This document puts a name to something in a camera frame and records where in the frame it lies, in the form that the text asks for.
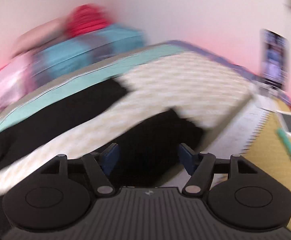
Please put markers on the yellow patterned mat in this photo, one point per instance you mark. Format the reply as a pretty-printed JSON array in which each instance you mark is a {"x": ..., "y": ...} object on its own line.
[{"x": 268, "y": 153}]

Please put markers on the wall poster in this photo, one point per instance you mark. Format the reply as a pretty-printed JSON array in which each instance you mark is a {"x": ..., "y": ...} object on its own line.
[{"x": 274, "y": 63}]

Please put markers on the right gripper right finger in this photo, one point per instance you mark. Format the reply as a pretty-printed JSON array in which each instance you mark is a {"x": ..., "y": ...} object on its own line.
[{"x": 200, "y": 167}]

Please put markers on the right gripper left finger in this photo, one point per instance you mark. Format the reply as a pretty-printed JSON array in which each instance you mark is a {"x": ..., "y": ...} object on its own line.
[{"x": 98, "y": 167}]

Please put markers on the black pants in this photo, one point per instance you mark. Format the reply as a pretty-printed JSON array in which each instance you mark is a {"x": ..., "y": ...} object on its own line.
[{"x": 148, "y": 126}]

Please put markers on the zigzag patterned bed sheet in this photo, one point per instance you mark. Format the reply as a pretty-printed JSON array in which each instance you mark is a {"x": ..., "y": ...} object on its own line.
[{"x": 198, "y": 87}]

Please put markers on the teal grey striped quilt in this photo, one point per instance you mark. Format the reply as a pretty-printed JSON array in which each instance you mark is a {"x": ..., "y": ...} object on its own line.
[{"x": 82, "y": 51}]

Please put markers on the teal pen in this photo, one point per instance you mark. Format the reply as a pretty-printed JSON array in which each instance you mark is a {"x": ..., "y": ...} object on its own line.
[{"x": 289, "y": 149}]

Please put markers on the peach pillow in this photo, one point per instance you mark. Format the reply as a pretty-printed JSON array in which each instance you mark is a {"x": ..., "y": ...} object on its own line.
[{"x": 40, "y": 37}]

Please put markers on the red folded blanket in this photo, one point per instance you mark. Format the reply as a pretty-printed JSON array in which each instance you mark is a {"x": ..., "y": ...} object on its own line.
[{"x": 85, "y": 19}]

